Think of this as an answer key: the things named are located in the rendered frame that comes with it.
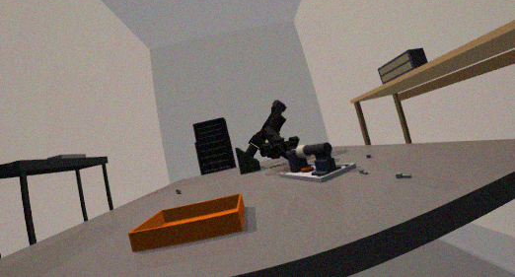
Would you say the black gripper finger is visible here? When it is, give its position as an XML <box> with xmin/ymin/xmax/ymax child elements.
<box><xmin>284</xmin><ymin>141</ymin><xmax>292</xmax><ymax>152</ymax></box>
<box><xmin>272</xmin><ymin>144</ymin><xmax>288</xmax><ymax>160</ymax></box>

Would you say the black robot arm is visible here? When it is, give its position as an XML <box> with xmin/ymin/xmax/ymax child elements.
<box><xmin>244</xmin><ymin>100</ymin><xmax>287</xmax><ymax>160</ymax></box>

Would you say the orange open tray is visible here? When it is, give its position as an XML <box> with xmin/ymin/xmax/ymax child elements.
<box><xmin>128</xmin><ymin>193</ymin><xmax>244</xmax><ymax>252</ymax></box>

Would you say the red-brown ring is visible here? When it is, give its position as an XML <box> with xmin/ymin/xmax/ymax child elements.
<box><xmin>301</xmin><ymin>166</ymin><xmax>315</xmax><ymax>173</ymax></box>

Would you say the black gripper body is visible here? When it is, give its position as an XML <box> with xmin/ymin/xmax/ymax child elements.
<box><xmin>260</xmin><ymin>132</ymin><xmax>300</xmax><ymax>157</ymax></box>

